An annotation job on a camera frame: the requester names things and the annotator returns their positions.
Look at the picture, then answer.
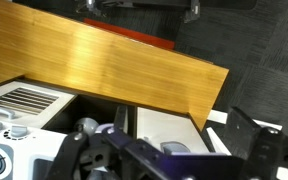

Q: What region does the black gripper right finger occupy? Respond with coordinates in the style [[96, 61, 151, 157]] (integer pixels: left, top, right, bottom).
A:
[[223, 105, 288, 180]]

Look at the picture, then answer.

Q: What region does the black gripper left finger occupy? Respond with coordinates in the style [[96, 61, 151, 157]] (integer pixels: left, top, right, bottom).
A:
[[44, 124, 172, 180]]

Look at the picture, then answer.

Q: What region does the grey fridge door with dispenser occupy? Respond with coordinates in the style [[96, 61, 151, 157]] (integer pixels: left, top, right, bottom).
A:
[[136, 106, 211, 156]]

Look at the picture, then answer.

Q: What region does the grey toy kettle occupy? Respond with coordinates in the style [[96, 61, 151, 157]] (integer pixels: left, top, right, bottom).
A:
[[73, 116, 101, 137]]

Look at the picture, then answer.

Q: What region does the toy kitchen unit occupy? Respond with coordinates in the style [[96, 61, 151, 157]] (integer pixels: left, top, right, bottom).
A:
[[0, 79, 212, 180]]

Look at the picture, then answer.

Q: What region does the white oven door with vents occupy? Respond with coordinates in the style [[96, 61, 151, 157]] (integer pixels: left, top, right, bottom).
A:
[[0, 80, 77, 130]]

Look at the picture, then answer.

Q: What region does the wooden table with white legs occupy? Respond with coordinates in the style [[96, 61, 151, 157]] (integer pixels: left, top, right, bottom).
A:
[[0, 0, 284, 156]]

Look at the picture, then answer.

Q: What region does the orange floor mat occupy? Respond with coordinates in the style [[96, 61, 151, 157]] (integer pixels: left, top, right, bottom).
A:
[[83, 17, 176, 51]]

